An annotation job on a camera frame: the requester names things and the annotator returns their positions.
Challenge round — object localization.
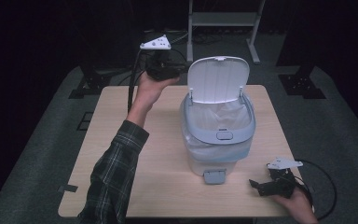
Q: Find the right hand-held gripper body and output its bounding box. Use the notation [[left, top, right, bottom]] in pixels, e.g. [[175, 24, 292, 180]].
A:
[[256, 156, 304, 200]]

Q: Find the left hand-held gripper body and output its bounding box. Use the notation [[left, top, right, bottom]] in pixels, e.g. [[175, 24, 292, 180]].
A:
[[139, 34, 183, 82]]

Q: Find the white grey pedal trash can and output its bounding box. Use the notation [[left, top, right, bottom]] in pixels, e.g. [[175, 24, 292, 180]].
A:
[[179, 55, 256, 186]]

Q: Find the person's left hand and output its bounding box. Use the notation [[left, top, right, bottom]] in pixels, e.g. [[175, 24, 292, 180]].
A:
[[132, 72, 181, 112]]

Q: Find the person's right hand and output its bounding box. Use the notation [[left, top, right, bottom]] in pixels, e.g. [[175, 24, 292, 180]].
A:
[[271, 186, 319, 224]]

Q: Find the white plastic bin liner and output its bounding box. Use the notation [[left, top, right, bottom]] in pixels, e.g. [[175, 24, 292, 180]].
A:
[[182, 100, 254, 163]]

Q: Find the white metal stand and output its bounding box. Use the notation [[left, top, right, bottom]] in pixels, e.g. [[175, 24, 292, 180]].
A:
[[186, 0, 267, 65]]

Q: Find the black stand base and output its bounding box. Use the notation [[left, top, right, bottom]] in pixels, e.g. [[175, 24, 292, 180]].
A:
[[277, 65, 327, 100], [68, 62, 144, 100]]

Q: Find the grey tape strip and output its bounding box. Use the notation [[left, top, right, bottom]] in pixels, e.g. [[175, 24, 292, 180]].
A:
[[57, 184, 79, 194]]

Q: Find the white floor cable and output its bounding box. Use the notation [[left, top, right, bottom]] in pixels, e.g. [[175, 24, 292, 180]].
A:
[[167, 30, 189, 46]]

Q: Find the right hand-held gripper cable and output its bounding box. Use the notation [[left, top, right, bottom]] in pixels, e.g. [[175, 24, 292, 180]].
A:
[[294, 159, 337, 222]]

